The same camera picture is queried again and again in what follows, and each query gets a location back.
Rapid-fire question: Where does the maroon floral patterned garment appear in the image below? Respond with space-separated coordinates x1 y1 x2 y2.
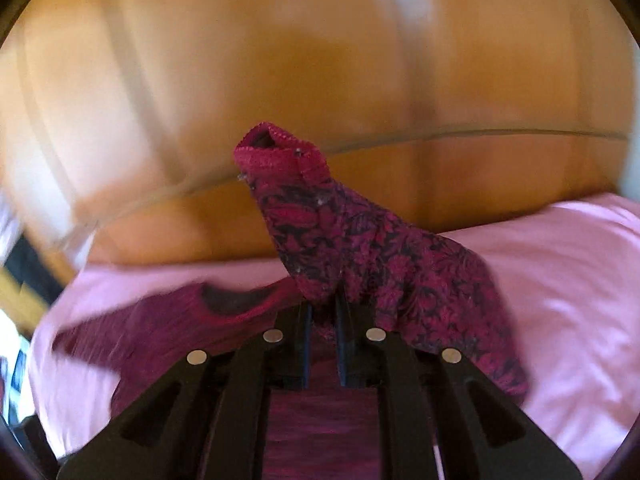
233 121 530 406

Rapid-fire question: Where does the maroon knit sweater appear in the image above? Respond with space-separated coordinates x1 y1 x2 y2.
52 280 391 480

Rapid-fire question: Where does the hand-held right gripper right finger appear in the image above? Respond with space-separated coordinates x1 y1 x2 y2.
334 292 584 480

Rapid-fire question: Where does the wooden headboard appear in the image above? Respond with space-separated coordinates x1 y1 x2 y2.
65 129 632 267

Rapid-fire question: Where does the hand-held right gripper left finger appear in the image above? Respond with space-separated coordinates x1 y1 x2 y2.
56 302 314 480

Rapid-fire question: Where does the pink bed sheet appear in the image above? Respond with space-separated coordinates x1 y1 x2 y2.
27 192 640 480

